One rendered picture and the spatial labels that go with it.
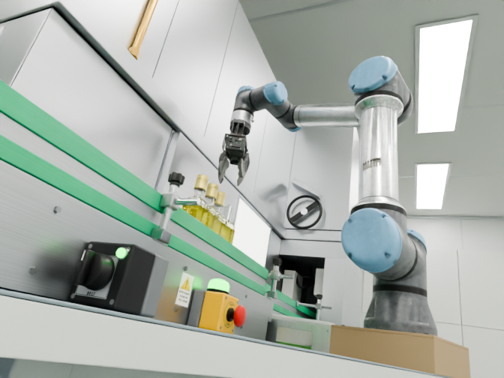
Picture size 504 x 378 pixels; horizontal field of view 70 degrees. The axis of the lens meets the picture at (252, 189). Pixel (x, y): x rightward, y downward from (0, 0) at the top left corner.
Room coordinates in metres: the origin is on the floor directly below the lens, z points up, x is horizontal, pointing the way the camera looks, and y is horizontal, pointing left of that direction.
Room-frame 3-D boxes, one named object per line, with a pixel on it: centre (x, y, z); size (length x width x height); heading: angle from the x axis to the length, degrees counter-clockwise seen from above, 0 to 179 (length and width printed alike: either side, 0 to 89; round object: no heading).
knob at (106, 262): (0.45, 0.18, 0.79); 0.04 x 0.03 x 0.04; 64
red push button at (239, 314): (0.74, -0.01, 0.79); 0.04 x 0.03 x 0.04; 154
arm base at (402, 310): (0.83, -0.38, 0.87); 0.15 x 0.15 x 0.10
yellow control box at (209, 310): (0.76, 0.03, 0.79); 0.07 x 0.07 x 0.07; 64
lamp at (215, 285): (0.76, 0.03, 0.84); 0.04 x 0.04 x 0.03
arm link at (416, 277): (0.83, -0.37, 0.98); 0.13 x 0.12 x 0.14; 138
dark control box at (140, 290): (0.50, 0.15, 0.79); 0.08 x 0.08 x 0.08; 64
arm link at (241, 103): (1.06, 0.07, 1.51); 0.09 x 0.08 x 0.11; 48
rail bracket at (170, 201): (0.61, 0.12, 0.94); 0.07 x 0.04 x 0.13; 64
